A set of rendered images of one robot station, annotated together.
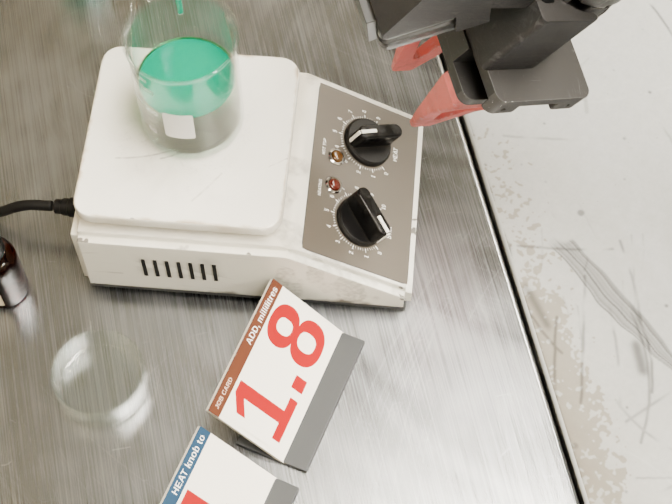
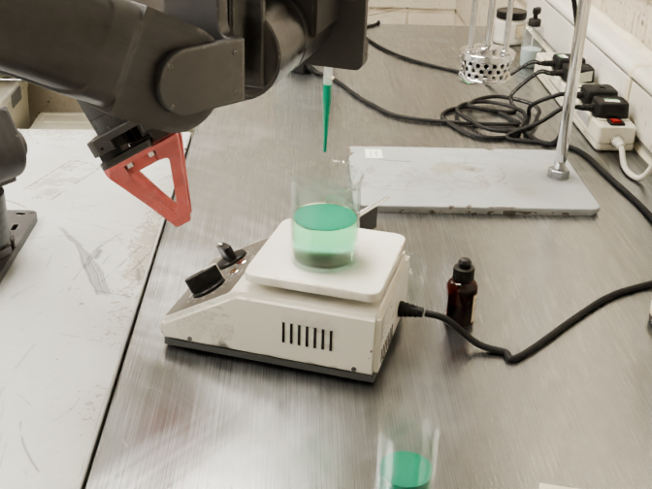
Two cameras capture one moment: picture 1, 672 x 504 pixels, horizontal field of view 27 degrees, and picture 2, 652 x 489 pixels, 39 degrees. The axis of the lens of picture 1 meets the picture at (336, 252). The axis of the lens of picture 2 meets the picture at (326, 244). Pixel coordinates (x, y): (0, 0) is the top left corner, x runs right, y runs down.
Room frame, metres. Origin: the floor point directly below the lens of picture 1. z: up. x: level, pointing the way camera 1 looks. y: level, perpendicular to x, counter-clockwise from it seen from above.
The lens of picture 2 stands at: (1.16, 0.21, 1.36)
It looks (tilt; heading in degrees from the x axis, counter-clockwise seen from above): 27 degrees down; 190
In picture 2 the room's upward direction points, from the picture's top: 2 degrees clockwise
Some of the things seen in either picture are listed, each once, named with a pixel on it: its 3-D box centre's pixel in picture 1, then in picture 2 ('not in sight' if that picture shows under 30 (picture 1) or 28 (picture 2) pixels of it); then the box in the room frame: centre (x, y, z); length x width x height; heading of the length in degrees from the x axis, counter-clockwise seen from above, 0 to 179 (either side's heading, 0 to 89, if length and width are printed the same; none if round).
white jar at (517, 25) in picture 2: not in sight; (509, 26); (-0.72, 0.23, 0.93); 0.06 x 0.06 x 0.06
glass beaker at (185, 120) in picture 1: (184, 76); (326, 219); (0.46, 0.09, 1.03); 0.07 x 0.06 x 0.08; 35
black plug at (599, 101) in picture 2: not in sight; (603, 106); (-0.17, 0.37, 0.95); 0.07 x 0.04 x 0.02; 102
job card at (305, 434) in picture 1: (288, 374); not in sight; (0.33, 0.03, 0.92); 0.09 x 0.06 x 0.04; 157
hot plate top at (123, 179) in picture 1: (189, 141); (328, 255); (0.45, 0.09, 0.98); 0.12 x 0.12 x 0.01; 84
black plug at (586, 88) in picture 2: not in sight; (591, 94); (-0.23, 0.36, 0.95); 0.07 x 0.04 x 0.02; 102
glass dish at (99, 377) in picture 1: (100, 378); (399, 272); (0.33, 0.14, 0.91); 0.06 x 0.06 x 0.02
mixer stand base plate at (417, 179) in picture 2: not in sight; (466, 178); (0.04, 0.19, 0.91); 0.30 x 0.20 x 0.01; 102
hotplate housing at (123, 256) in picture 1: (238, 179); (299, 295); (0.45, 0.06, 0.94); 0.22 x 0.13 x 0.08; 85
